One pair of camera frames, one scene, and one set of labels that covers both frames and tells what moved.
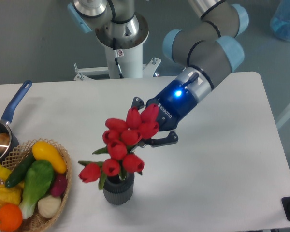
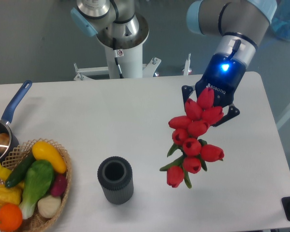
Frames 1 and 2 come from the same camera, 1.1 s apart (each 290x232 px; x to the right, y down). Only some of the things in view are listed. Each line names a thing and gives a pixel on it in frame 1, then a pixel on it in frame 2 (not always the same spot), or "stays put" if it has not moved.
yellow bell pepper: x=1 y=195 stays put
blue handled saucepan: x=2 y=139 stays put
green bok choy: x=39 y=177 stays put
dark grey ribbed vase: x=117 y=192 stays put
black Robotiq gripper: x=174 y=103 → x=223 y=74
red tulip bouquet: x=120 y=139 → x=187 y=130
